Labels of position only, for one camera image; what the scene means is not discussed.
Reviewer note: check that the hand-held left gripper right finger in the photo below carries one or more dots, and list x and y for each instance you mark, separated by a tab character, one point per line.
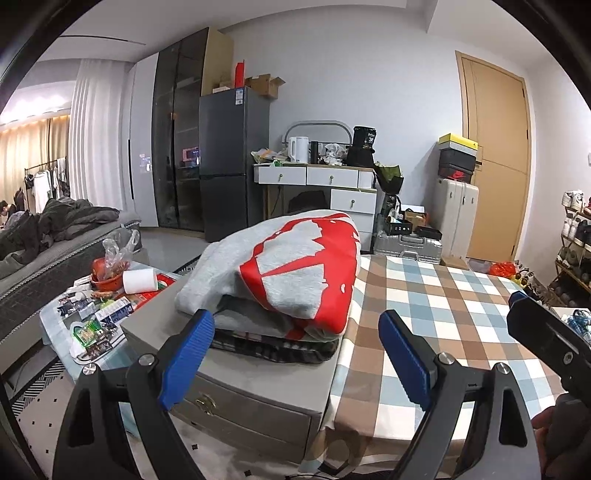
404	360

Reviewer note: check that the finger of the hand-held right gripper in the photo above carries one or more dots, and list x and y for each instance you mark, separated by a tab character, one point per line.
519	307

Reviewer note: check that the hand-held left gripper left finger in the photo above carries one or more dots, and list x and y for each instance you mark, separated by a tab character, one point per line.
187	360

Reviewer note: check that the black white plaid shirt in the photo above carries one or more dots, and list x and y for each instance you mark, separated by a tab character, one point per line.
277	353

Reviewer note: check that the grey sweatshirt red print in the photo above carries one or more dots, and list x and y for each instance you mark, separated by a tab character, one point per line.
217	272

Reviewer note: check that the grey sofa with clothes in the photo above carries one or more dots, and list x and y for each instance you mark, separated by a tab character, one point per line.
55	230

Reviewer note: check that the clothes rack with clothes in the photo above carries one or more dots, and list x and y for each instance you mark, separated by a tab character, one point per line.
44	184

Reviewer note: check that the person's right hand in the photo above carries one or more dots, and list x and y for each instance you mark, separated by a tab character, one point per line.
545	429

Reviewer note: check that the orange plastic bag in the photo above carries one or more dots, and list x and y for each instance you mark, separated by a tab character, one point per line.
503	269

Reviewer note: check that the grey drawer cabinet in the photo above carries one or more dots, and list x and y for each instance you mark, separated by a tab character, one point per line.
249	387

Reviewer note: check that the brown blue checkered tablecloth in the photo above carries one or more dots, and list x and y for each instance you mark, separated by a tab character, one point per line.
438	295

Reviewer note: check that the shoe rack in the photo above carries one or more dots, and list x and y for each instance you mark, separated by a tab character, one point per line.
568	249

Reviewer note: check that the grey folded garment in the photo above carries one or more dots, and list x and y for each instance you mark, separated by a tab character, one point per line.
251	321

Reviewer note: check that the red flat box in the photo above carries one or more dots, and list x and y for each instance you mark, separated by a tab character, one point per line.
159	288

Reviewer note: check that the white toilet paper roll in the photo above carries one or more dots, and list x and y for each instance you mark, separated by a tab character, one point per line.
138	280

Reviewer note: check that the pile of snack packets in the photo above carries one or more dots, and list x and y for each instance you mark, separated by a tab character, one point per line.
92	323

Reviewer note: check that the silver suitcase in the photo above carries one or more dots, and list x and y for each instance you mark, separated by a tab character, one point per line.
406	249

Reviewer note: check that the white suitcase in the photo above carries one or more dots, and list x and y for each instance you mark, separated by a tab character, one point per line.
455	217

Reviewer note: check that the red bowl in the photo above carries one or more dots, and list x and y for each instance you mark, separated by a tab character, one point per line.
104	277

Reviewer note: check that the clear plastic bag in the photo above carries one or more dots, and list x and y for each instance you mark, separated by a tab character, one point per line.
120	249

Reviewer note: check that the low table pale blue cloth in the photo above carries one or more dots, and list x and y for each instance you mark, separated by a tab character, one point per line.
60	332

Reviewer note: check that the black small box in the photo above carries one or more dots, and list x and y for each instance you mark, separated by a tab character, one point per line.
400	228

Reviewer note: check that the wooden door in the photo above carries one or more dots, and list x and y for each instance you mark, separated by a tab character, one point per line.
494	161

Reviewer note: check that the yellow lid shoe box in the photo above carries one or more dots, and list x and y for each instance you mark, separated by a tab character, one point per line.
457	143

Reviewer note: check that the dark green wrapped bouquet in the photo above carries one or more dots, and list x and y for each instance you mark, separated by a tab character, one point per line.
388	177

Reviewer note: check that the black bag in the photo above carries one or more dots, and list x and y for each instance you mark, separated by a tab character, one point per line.
307	203

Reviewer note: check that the white desk with drawers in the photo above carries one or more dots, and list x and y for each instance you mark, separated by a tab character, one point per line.
323	177

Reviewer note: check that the dark grey refrigerator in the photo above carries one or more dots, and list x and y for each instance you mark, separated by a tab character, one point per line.
231	161

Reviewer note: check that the dark glass wardrobe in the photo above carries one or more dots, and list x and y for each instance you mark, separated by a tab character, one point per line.
180	138

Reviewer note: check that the black thermos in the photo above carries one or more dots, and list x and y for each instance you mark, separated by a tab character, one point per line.
314	152

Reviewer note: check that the white electric kettle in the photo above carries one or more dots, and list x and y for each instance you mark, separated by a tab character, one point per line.
299	150

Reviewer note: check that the white curtain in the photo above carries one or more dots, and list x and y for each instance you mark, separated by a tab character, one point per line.
101	138

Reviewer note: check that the arched mirror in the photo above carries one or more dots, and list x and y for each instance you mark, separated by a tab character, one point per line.
318	123

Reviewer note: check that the beige curtain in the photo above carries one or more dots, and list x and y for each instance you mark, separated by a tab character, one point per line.
27	152

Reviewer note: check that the open cardboard box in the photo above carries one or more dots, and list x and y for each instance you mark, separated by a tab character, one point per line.
265	86

